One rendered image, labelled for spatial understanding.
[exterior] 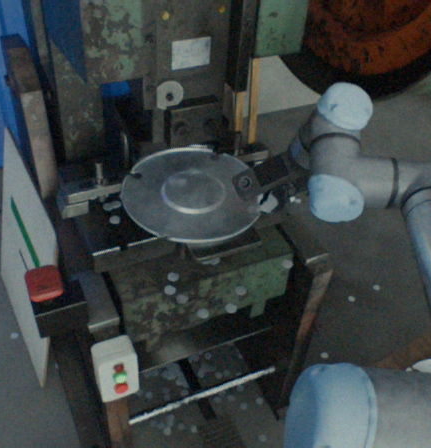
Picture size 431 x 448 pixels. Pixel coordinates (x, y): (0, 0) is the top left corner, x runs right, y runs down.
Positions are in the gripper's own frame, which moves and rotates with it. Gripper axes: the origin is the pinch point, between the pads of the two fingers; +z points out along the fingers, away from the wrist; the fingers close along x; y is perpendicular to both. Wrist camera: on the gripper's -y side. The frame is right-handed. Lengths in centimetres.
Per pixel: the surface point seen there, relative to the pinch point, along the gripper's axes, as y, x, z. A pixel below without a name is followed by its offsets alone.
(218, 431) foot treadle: -11, -38, 52
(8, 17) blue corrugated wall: -22, 116, 71
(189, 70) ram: -9.7, 22.9, -15.5
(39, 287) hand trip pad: -44.0, -2.0, 2.8
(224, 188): -3.5, 7.3, 4.7
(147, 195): -18.7, 10.9, 6.5
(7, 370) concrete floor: -55, 1, 88
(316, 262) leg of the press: 13.7, -12.0, 13.4
